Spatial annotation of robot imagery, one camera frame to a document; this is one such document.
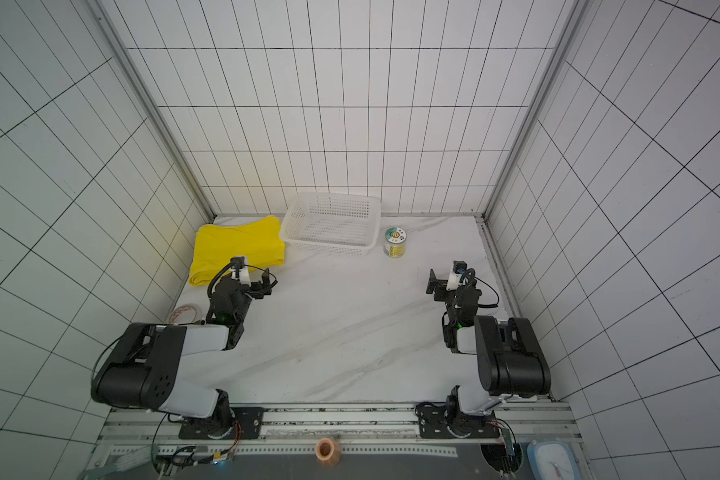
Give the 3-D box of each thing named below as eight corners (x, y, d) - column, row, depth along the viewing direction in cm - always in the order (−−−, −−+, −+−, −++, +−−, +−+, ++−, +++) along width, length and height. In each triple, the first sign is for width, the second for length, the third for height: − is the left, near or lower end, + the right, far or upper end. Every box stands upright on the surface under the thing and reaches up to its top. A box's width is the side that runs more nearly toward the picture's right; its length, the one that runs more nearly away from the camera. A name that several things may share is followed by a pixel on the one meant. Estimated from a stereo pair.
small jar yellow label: (383, 257, 108) (385, 242, 102) (383, 241, 113) (384, 226, 107) (404, 257, 108) (407, 242, 102) (402, 241, 113) (405, 226, 107)
